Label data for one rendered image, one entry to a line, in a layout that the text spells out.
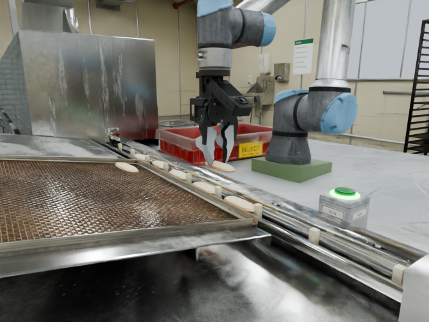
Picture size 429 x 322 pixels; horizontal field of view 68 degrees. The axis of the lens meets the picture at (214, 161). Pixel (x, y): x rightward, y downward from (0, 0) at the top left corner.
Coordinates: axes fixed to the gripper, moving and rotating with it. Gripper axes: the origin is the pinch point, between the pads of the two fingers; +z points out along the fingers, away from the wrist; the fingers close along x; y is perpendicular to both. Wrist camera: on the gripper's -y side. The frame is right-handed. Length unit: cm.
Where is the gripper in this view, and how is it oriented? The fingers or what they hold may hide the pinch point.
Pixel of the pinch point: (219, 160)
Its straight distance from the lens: 73.1
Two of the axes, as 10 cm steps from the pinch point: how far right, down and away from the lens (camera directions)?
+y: -5.7, -1.9, 8.0
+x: -8.2, 1.3, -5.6
